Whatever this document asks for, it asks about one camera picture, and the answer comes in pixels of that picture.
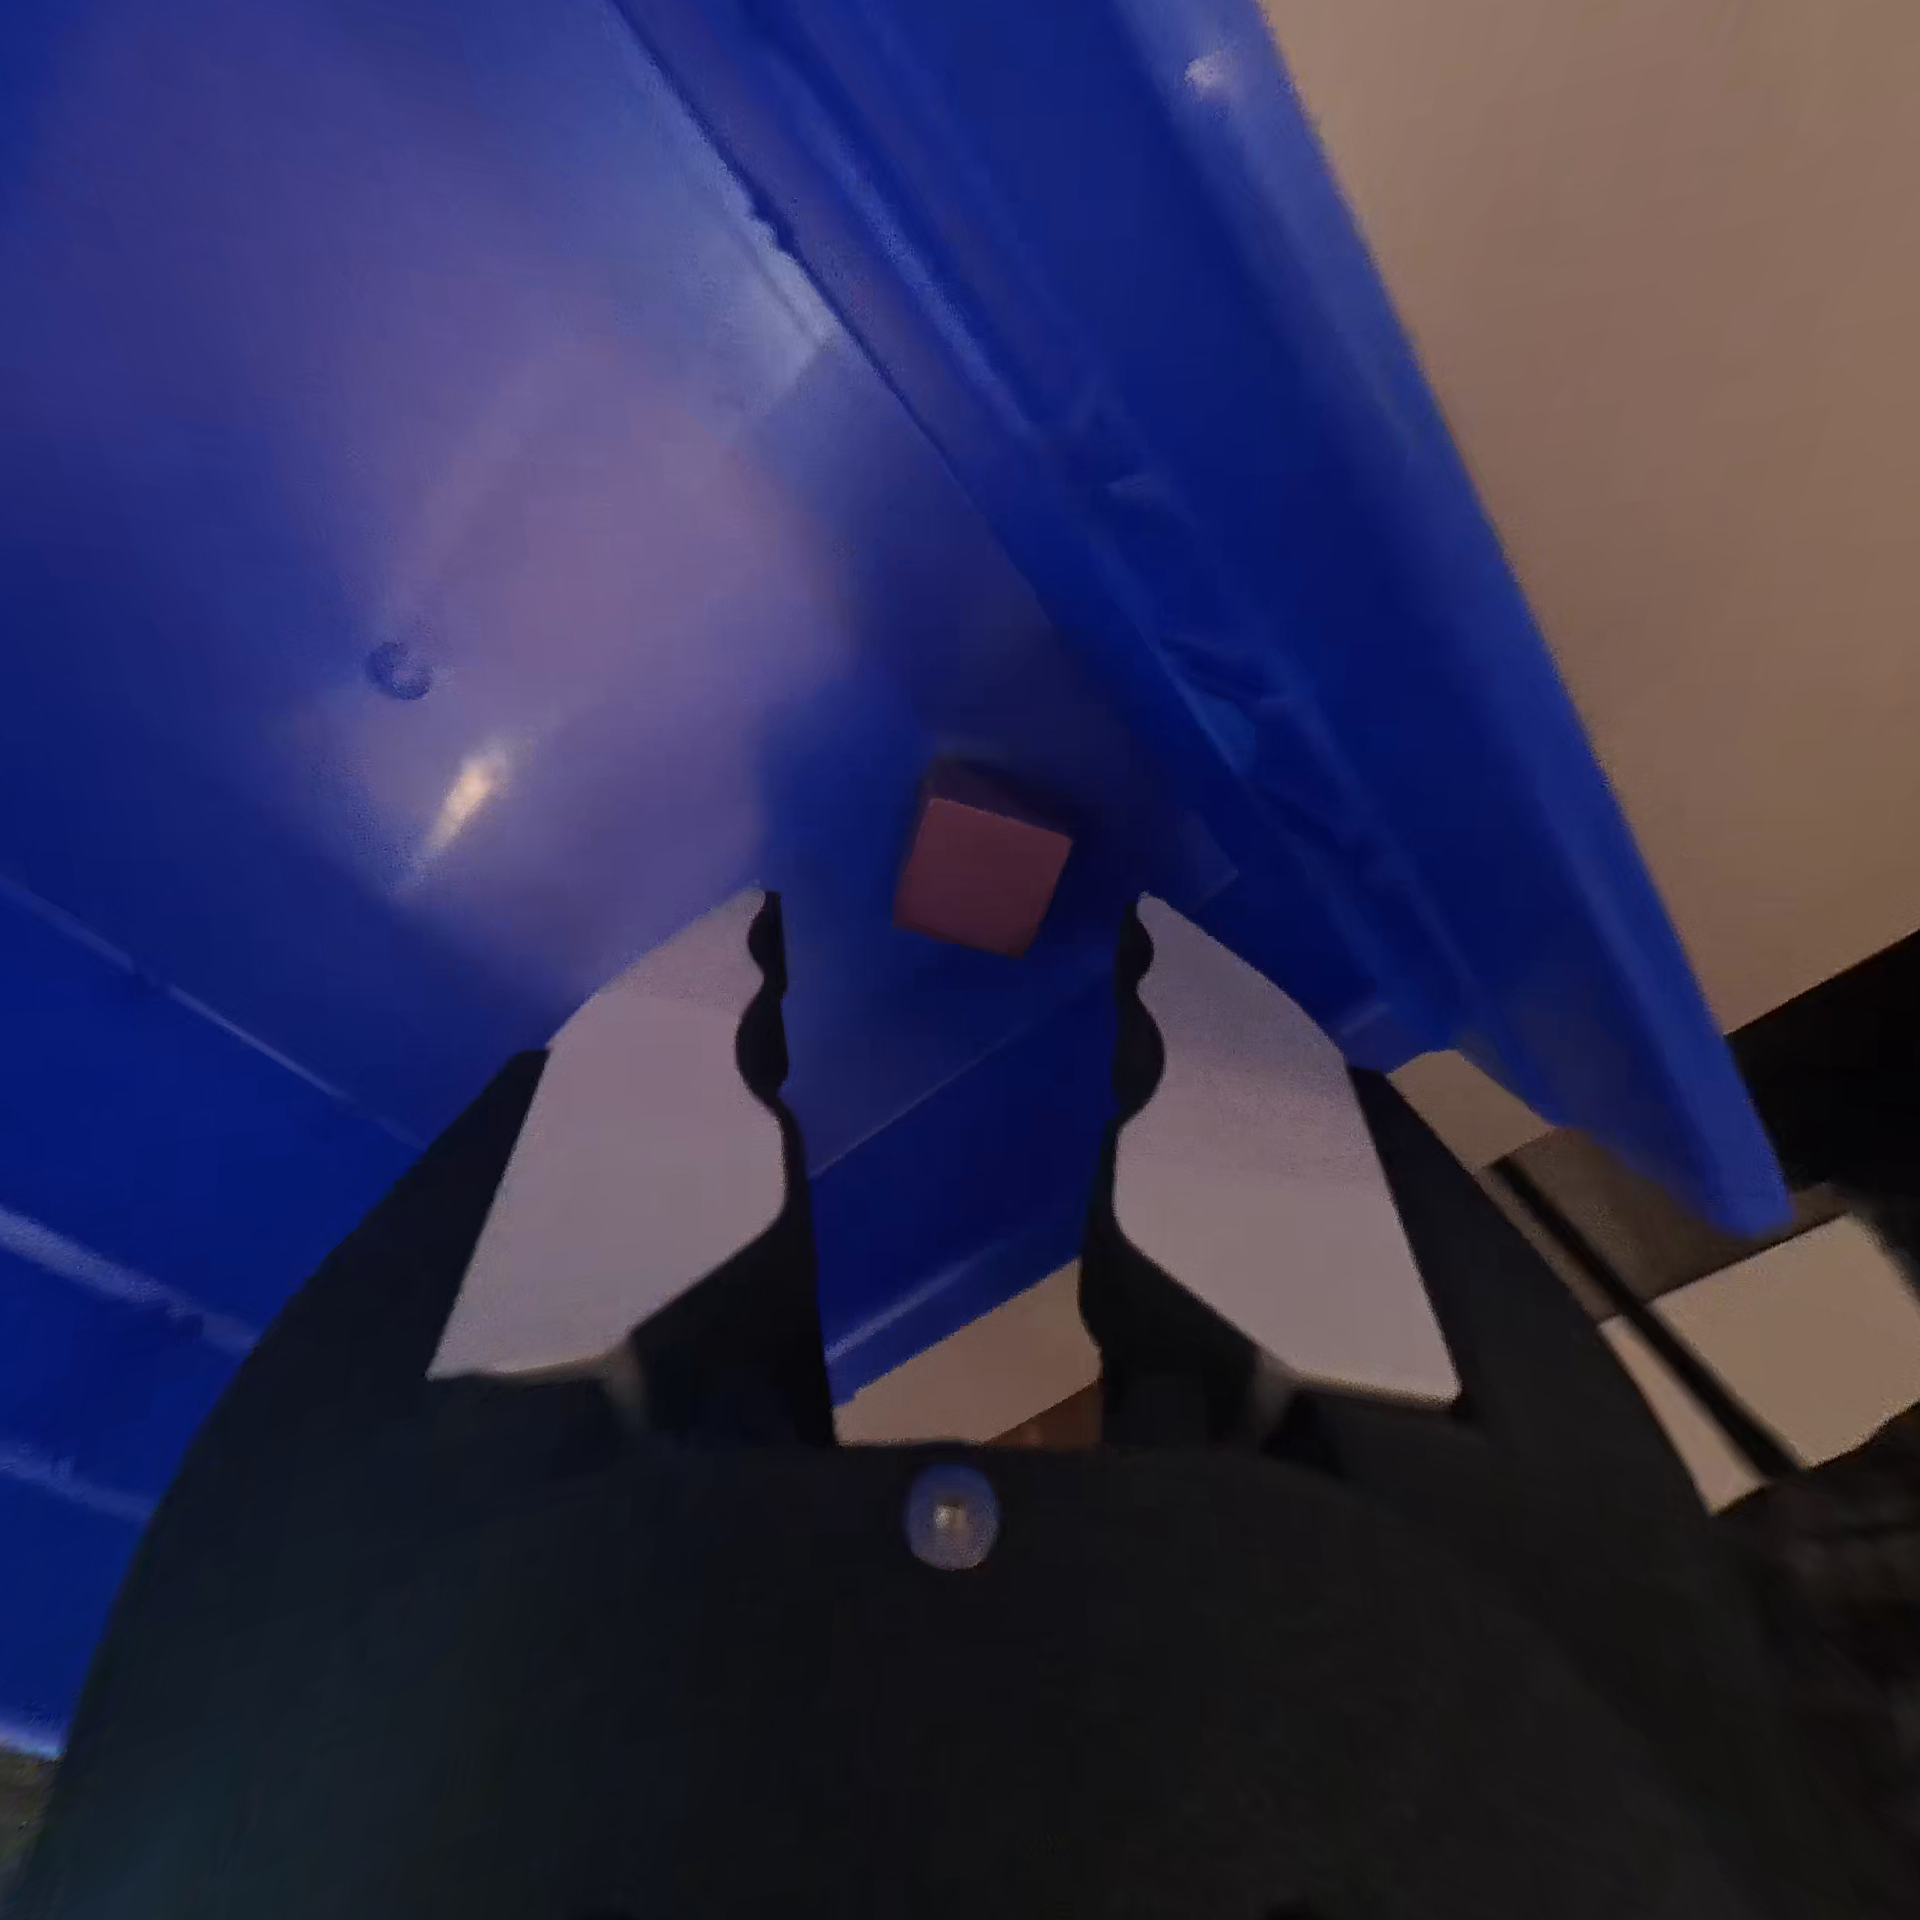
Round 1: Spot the purple cube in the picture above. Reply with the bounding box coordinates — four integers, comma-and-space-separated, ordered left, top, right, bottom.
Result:
890, 757, 1077, 960

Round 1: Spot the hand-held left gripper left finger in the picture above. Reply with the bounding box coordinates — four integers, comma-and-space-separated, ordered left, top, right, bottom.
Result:
424, 892, 817, 1383

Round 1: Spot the blue plastic bin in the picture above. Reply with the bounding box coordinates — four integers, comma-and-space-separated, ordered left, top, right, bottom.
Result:
0, 0, 1799, 1764

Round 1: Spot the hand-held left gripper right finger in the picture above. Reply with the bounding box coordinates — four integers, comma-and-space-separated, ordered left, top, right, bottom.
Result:
1082, 893, 1470, 1416

